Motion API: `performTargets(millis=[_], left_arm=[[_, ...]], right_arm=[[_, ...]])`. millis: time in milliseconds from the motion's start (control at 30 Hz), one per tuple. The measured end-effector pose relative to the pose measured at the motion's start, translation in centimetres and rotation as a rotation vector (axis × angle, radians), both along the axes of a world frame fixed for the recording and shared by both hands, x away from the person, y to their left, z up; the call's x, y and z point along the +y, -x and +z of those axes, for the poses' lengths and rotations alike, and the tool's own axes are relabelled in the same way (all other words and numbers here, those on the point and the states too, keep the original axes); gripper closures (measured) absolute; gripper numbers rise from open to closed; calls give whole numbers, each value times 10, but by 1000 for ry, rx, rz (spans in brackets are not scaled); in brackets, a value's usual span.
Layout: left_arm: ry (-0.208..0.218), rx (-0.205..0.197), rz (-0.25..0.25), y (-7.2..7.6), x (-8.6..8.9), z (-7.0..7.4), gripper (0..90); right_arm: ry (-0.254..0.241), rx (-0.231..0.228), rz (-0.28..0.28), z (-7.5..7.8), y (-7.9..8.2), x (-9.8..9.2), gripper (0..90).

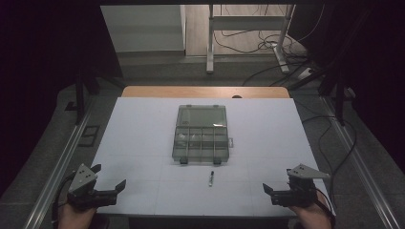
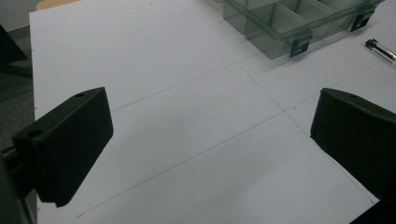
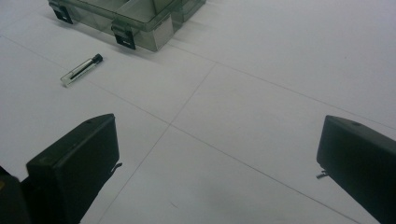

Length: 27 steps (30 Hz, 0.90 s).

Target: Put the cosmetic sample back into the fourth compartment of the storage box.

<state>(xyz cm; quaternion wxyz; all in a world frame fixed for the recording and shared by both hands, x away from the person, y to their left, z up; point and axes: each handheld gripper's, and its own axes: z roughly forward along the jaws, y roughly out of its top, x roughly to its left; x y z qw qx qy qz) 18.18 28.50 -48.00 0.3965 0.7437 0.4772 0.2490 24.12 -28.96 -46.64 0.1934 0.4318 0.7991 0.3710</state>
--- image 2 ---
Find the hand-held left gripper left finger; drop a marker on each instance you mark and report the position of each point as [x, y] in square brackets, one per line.
[67, 143]

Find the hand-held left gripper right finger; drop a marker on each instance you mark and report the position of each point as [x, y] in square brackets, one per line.
[358, 140]

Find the silver metal tool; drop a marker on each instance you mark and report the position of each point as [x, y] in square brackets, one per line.
[382, 51]

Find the clear plastic compartment box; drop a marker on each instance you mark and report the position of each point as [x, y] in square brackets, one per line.
[280, 21]

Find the wooden chair seat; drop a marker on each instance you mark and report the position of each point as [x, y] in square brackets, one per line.
[54, 3]

